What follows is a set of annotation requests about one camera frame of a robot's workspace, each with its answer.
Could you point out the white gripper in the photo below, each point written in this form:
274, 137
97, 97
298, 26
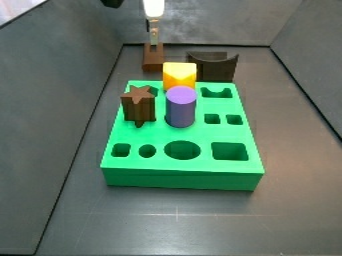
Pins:
154, 10

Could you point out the black curved fixture stand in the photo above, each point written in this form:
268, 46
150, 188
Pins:
215, 67

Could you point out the green foam shape board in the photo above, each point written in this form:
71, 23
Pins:
211, 155

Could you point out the yellow block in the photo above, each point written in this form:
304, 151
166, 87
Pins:
179, 74

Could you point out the purple cylinder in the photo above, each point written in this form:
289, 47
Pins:
181, 104

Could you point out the brown star prism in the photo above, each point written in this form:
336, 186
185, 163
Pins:
138, 103

